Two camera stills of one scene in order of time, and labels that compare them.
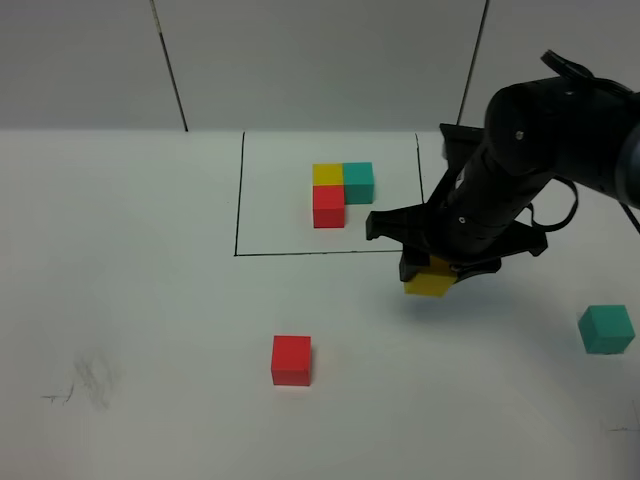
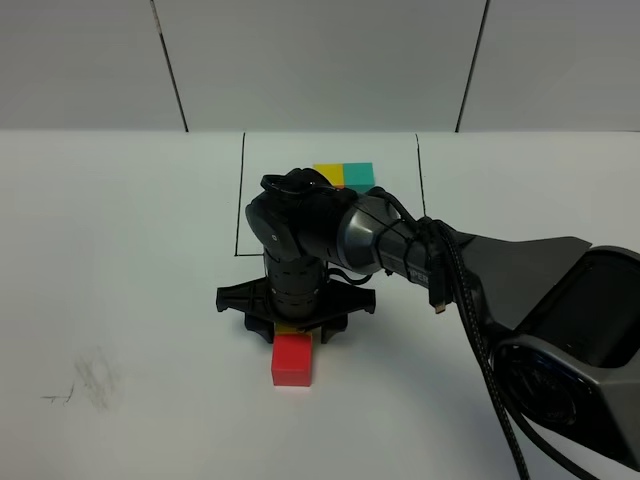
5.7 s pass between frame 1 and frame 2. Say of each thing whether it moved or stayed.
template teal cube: stayed
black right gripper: moved
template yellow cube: stayed
